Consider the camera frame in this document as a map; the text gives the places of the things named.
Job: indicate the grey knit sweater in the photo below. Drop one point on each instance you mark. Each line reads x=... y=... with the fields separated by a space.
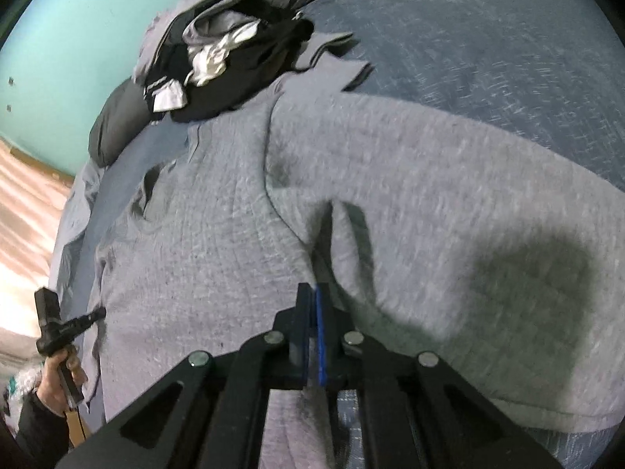
x=390 y=180

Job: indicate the person's left hand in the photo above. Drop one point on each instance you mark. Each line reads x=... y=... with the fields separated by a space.
x=53 y=386

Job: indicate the pile of dark clothes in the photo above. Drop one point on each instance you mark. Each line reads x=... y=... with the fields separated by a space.
x=161 y=44

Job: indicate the grey garment with cuff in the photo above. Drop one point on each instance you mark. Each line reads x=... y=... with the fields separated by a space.
x=337 y=56

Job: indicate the white garment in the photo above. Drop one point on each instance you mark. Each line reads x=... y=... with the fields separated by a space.
x=210 y=61

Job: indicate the brown cardboard box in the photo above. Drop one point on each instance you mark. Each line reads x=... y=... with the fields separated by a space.
x=77 y=427

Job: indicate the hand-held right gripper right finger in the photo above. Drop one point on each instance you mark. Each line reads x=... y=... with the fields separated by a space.
x=321 y=337

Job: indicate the pale bed sheet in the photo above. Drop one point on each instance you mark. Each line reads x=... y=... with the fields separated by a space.
x=73 y=234

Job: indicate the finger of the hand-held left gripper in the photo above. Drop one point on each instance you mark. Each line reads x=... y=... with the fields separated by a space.
x=83 y=323

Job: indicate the black garment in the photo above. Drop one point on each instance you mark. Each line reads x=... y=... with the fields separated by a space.
x=254 y=73

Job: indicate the blue patterned bedspread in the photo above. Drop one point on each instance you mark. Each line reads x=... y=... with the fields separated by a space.
x=464 y=24

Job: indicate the dark grey bolster pillow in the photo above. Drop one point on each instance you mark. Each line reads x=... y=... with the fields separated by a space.
x=117 y=127

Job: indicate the person's left forearm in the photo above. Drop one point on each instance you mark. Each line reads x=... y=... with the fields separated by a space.
x=34 y=432

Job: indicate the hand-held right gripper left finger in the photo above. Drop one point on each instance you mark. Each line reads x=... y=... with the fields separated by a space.
x=303 y=322

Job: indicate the white plastic bag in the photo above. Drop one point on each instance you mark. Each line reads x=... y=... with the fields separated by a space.
x=19 y=383

